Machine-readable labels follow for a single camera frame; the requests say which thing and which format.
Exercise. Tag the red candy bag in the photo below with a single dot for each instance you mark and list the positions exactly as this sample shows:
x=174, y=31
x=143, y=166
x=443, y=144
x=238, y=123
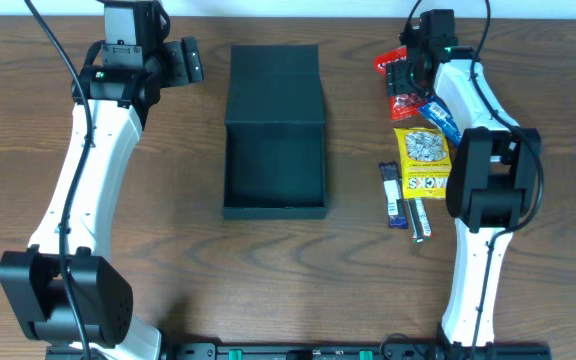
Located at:
x=404, y=105

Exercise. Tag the black gift box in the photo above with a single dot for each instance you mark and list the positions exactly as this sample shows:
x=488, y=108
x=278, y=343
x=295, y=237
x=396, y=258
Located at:
x=275, y=122

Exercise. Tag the blue snack bar wrapper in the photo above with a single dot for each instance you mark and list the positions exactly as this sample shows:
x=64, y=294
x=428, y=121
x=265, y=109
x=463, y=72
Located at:
x=436, y=113

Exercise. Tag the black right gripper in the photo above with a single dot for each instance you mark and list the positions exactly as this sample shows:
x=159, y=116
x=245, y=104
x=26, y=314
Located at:
x=399, y=80

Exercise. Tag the yellow Hacks candy bag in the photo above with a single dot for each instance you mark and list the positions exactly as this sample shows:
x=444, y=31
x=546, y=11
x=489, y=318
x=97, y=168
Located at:
x=425, y=162

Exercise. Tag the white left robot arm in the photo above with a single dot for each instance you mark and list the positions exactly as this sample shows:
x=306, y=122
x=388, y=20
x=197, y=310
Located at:
x=63, y=289

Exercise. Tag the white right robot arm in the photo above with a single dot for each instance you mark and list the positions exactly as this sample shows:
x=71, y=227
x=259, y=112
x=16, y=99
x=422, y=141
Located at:
x=493, y=190

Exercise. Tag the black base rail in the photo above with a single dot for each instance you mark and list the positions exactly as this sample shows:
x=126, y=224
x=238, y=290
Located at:
x=400, y=350

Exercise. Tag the green gum stick pack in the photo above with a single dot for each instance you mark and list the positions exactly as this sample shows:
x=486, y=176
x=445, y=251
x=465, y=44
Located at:
x=419, y=220

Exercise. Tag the dark blue gum stick pack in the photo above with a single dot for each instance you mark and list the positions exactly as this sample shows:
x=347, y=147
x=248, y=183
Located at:
x=395, y=204

